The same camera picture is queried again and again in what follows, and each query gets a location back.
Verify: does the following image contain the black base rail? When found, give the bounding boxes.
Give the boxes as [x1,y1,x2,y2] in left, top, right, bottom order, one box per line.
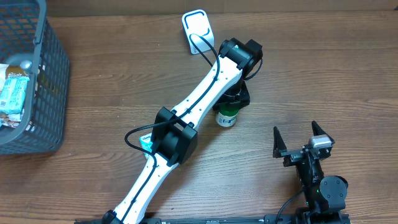
[74,214,351,224]

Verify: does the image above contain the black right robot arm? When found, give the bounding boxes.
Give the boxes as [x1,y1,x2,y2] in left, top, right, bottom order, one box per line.
[272,121,351,223]

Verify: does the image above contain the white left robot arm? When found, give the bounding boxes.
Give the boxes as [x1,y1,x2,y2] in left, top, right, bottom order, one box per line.
[102,38,263,224]

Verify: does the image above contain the green lid jar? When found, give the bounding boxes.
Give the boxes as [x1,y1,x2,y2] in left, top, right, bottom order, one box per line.
[216,105,239,128]

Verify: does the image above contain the teal tissue pack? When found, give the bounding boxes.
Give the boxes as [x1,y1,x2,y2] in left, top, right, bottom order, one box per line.
[139,133,152,152]

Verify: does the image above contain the brown snack packet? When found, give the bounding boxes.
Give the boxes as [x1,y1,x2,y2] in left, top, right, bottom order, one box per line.
[6,65,29,79]

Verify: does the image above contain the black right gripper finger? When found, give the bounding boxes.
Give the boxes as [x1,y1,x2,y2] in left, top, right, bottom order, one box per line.
[312,121,326,136]
[272,126,287,158]

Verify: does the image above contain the dark grey plastic basket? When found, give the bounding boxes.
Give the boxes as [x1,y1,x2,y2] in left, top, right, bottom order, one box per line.
[1,0,70,155]

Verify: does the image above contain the white barcode scanner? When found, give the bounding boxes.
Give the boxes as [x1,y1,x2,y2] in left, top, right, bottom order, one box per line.
[182,9,215,55]

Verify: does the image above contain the light blue wipes pack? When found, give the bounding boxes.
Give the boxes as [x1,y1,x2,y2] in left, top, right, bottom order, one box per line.
[1,77,30,114]

